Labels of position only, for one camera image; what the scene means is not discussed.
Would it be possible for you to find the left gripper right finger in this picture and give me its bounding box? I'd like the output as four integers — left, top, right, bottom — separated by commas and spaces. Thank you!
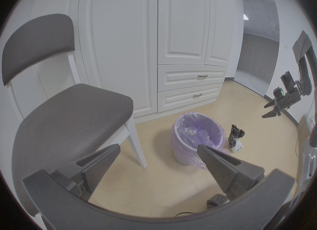
197, 144, 265, 201

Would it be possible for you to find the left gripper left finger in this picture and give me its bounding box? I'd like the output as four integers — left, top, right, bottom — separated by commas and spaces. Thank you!
51, 144, 121, 201

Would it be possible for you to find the white printed wrapper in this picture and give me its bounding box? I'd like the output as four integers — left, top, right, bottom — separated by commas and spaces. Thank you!
229, 139, 243, 153

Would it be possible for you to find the black plastic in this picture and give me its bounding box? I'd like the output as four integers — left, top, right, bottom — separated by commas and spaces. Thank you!
228, 124, 246, 148

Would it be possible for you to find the purple plastic bag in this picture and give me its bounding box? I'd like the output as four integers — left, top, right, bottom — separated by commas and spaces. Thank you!
173, 111, 232, 170

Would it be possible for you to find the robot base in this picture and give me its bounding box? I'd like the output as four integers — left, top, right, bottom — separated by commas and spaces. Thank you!
296, 135, 317, 200

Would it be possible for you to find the white trash bin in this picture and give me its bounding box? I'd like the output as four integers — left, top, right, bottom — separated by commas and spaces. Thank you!
172, 115, 224, 166

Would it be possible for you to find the grey curtain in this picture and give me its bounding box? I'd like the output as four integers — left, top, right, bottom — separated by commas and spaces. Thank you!
239, 32, 279, 96

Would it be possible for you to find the grey and white chair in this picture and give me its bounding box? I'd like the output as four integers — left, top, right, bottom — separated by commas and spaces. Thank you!
2, 14, 148, 224

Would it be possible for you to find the white wardrobe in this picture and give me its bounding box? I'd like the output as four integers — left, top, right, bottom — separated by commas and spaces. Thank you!
32, 0, 234, 123

